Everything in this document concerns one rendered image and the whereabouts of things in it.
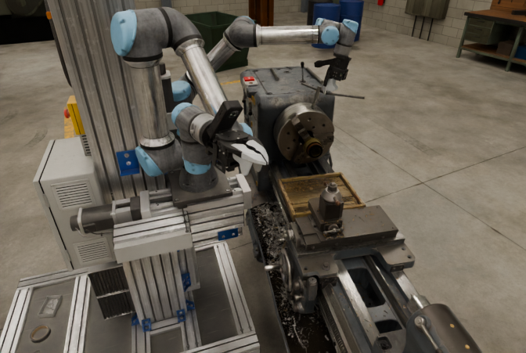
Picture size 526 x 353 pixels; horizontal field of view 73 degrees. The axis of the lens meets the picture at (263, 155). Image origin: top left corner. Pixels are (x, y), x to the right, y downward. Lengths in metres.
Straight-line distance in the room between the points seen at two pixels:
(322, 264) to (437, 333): 0.52
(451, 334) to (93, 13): 1.37
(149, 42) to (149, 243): 0.68
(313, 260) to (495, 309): 1.62
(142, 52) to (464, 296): 2.43
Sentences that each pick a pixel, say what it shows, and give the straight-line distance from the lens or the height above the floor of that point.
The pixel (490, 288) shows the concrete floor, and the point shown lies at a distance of 2.94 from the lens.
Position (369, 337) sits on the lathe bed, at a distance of 1.34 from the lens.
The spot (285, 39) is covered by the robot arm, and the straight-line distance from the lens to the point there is 1.60.
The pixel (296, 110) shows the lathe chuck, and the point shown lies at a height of 1.23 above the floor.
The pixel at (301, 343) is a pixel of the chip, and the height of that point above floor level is 0.58.
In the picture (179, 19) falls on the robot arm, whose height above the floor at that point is 1.78.
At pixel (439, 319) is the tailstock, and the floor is 1.14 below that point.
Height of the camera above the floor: 1.96
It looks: 31 degrees down
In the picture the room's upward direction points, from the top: straight up
